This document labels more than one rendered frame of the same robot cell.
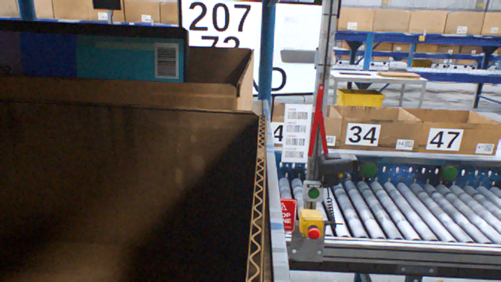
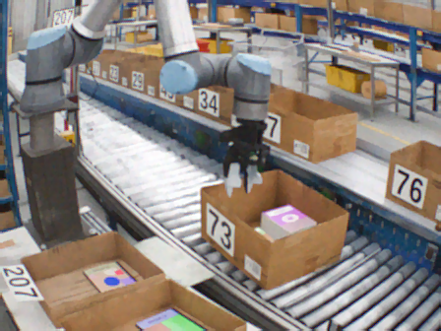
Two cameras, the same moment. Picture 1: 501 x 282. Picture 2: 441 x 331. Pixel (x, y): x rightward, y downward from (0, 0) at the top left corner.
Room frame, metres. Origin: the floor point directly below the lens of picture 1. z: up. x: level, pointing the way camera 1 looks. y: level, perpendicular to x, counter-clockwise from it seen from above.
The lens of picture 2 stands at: (0.42, -2.41, 1.56)
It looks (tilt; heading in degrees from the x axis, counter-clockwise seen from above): 22 degrees down; 54
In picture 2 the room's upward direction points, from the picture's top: straight up
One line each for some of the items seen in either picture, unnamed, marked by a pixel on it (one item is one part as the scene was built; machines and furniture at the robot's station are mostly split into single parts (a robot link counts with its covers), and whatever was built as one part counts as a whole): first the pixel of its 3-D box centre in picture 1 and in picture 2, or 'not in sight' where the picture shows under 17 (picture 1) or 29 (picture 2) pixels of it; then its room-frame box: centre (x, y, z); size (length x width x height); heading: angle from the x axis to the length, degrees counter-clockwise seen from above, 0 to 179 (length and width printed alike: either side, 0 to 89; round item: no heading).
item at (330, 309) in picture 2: not in sight; (358, 291); (1.38, -1.80, 0.72); 0.52 x 0.05 x 0.05; 0
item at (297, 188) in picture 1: (302, 206); (122, 148); (1.40, -0.24, 0.72); 0.52 x 0.05 x 0.05; 0
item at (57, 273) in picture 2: not in sight; (88, 280); (0.72, -1.36, 0.80); 0.38 x 0.28 x 0.10; 4
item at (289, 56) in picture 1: (283, 49); not in sight; (1.21, -0.10, 1.40); 0.28 x 0.11 x 0.11; 90
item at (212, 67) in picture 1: (139, 92); not in sight; (0.48, 0.15, 1.39); 0.40 x 0.30 x 0.10; 179
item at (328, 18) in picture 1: (316, 144); (74, 86); (1.12, -0.22, 1.11); 0.12 x 0.05 x 0.88; 90
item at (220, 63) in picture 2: not in sight; (211, 70); (1.17, -1.34, 1.31); 0.12 x 0.12 x 0.09; 27
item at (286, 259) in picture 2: not in sight; (274, 226); (1.33, -1.43, 0.83); 0.39 x 0.29 x 0.17; 83
